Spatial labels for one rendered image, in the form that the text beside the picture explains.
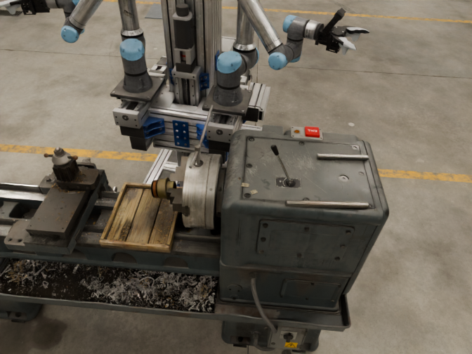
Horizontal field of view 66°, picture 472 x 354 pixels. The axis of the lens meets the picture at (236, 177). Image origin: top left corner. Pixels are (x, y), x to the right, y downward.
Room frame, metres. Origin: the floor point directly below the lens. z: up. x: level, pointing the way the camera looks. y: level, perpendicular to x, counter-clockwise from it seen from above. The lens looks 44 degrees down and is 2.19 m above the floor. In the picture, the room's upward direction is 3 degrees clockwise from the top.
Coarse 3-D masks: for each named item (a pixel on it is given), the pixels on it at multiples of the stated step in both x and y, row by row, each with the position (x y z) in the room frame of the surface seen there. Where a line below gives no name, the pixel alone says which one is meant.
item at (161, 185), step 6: (156, 180) 1.06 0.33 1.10; (162, 180) 1.05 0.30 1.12; (168, 180) 1.07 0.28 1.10; (156, 186) 1.03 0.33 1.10; (162, 186) 1.02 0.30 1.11; (168, 186) 1.03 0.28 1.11; (174, 186) 1.07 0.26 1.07; (156, 192) 1.01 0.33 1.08; (162, 192) 1.00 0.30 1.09; (162, 198) 1.01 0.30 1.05
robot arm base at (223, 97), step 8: (216, 88) 1.61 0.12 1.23; (224, 88) 1.57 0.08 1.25; (232, 88) 1.58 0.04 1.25; (240, 88) 1.62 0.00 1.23; (216, 96) 1.60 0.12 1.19; (224, 96) 1.56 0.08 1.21; (232, 96) 1.57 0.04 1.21; (240, 96) 1.60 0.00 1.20; (224, 104) 1.55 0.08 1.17; (232, 104) 1.56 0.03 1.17
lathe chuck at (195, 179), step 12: (192, 156) 1.08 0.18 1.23; (204, 156) 1.09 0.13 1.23; (192, 168) 1.01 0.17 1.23; (204, 168) 1.01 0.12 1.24; (192, 180) 0.96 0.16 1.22; (204, 180) 0.96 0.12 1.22; (192, 192) 0.92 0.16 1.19; (204, 192) 0.93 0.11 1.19; (192, 204) 0.90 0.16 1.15; (204, 204) 0.90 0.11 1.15; (192, 216) 0.88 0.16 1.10; (204, 216) 0.88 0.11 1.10; (204, 228) 0.90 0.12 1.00
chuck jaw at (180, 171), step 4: (184, 160) 1.11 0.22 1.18; (184, 164) 1.10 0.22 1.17; (176, 168) 1.09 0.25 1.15; (180, 168) 1.09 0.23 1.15; (184, 168) 1.09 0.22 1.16; (176, 172) 1.08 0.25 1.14; (180, 172) 1.08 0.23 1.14; (184, 172) 1.08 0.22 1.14; (172, 176) 1.07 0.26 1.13; (176, 176) 1.07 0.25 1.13; (180, 176) 1.07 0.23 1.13; (172, 180) 1.06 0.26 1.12; (176, 180) 1.06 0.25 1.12; (180, 180) 1.06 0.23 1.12
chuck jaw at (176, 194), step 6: (168, 192) 0.99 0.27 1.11; (174, 192) 0.99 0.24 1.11; (180, 192) 0.99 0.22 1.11; (168, 198) 0.98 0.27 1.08; (174, 198) 0.95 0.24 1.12; (180, 198) 0.95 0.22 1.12; (174, 204) 0.91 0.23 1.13; (180, 204) 0.91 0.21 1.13; (174, 210) 0.91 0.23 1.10; (180, 210) 0.91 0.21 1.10; (186, 210) 0.90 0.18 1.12
